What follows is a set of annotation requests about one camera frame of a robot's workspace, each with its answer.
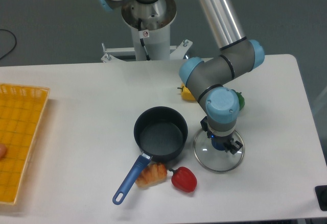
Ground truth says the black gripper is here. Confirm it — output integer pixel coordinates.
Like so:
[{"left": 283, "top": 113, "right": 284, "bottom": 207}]
[{"left": 209, "top": 133, "right": 243, "bottom": 155}]

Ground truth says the glass lid blue knob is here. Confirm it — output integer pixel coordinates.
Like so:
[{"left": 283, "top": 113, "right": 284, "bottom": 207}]
[{"left": 193, "top": 129, "right": 245, "bottom": 173}]

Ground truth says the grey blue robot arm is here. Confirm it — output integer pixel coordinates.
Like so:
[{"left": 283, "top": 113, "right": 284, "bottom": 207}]
[{"left": 99, "top": 0, "right": 265, "bottom": 154}]

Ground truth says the green bell pepper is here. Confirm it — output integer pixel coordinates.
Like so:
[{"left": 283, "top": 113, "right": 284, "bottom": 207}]
[{"left": 231, "top": 89, "right": 245, "bottom": 111}]

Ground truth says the red bell pepper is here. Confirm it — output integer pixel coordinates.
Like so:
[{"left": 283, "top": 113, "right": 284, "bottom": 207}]
[{"left": 169, "top": 166, "right": 197, "bottom": 193}]

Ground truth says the yellow bell pepper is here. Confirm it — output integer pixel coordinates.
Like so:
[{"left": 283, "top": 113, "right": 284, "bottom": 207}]
[{"left": 177, "top": 83, "right": 196, "bottom": 102}]

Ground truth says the croissant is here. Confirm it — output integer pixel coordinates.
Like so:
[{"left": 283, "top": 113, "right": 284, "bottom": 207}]
[{"left": 135, "top": 163, "right": 167, "bottom": 188}]

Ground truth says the black object table corner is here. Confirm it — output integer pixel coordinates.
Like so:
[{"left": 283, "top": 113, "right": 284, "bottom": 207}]
[{"left": 315, "top": 185, "right": 327, "bottom": 211}]

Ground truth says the yellow woven basket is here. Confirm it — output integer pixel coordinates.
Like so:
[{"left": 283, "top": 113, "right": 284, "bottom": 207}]
[{"left": 1, "top": 83, "right": 50, "bottom": 205}]

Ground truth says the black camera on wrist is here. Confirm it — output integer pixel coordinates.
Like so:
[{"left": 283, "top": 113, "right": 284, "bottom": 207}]
[{"left": 200, "top": 116, "right": 208, "bottom": 132}]

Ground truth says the dark saucepan blue handle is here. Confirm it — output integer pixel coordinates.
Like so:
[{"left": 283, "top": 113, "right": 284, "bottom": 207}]
[{"left": 112, "top": 106, "right": 188, "bottom": 205}]

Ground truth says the black cable on floor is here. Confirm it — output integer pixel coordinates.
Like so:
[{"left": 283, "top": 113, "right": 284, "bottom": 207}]
[{"left": 0, "top": 29, "right": 17, "bottom": 60}]

